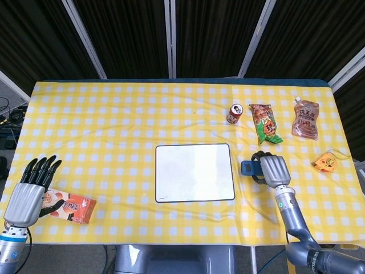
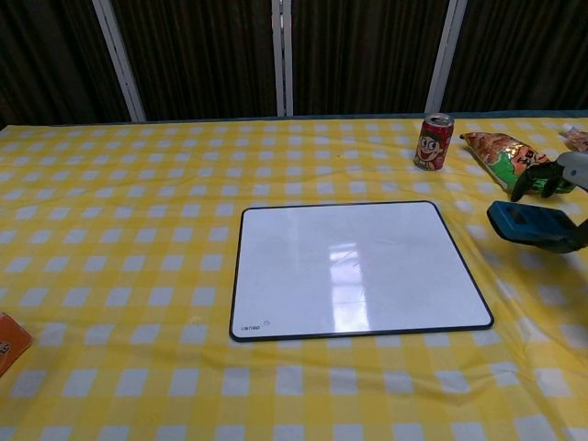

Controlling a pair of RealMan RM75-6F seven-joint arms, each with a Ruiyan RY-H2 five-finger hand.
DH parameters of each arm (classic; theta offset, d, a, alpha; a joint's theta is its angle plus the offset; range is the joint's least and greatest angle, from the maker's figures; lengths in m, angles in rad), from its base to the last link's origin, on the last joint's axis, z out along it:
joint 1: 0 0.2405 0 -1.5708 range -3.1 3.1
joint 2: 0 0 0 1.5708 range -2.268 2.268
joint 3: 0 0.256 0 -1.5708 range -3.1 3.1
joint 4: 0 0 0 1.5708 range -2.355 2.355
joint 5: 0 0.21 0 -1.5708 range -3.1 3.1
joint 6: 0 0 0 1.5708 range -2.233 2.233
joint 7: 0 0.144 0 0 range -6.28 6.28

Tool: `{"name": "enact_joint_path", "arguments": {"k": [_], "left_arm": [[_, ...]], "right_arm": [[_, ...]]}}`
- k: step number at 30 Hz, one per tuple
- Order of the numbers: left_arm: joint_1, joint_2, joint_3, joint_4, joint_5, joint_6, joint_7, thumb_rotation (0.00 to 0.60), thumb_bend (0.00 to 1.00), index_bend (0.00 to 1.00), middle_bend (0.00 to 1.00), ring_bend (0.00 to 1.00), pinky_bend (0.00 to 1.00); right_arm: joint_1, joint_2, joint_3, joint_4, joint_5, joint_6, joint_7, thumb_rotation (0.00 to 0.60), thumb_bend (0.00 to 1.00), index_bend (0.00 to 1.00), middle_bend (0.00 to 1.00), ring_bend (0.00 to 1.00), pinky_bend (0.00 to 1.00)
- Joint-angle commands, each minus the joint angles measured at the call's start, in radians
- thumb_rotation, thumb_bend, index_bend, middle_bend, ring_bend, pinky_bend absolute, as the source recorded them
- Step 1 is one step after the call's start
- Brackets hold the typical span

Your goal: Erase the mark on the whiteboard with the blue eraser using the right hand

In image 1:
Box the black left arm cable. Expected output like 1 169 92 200
15 227 33 272

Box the black floor cable bundle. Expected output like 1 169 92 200
0 96 28 128

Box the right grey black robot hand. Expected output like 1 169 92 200
250 151 292 189

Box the white partition frame post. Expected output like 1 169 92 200
61 0 108 79
327 47 365 92
164 0 177 78
0 70 31 104
238 0 276 78

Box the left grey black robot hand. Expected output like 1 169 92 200
3 155 66 228

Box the orange cardboard box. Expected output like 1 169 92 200
42 188 97 225

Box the small orange yellow packet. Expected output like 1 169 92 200
311 150 351 174

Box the green snack bag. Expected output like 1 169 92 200
249 103 283 146

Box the white table leg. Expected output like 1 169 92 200
250 245 257 274

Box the blue whiteboard eraser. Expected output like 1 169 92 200
241 159 265 177

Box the yellow white checkered tablecloth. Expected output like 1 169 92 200
0 81 365 247

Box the grey robot torso base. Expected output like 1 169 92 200
113 244 237 274

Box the red cartoon drink can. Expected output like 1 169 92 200
226 103 244 126

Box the brown sauce spout pouch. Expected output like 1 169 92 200
291 96 320 142

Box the white whiteboard black frame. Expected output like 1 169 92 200
155 143 236 203

